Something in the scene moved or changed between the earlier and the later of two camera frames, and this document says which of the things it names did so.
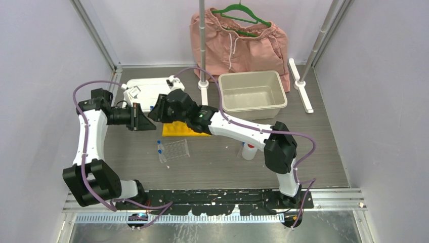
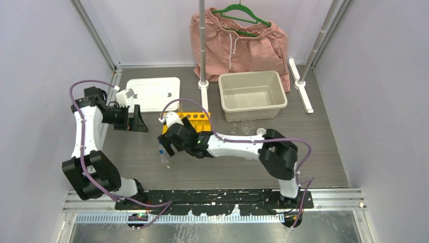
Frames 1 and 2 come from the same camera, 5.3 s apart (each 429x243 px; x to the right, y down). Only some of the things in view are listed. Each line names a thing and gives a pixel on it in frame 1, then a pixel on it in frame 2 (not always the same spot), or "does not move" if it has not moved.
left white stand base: (204, 86) does not move
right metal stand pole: (329, 16) does not move
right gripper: (157, 114) to (166, 143)
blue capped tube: (160, 152) does not move
